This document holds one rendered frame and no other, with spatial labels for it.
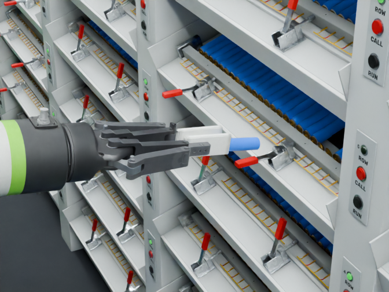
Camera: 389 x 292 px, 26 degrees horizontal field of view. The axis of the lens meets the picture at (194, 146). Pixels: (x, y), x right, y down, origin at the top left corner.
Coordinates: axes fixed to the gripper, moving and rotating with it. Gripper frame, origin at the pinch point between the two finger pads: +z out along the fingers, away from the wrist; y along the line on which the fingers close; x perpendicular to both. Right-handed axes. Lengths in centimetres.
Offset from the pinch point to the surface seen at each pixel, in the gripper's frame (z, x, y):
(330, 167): 19.7, 3.8, -4.1
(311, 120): 23.9, 2.0, 7.9
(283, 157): 17.4, 6.2, 4.3
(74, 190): 29, 76, 118
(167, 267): 25, 56, 48
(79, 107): 26, 45, 112
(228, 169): 24.6, 22.3, 29.8
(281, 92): 24.6, 1.7, 18.0
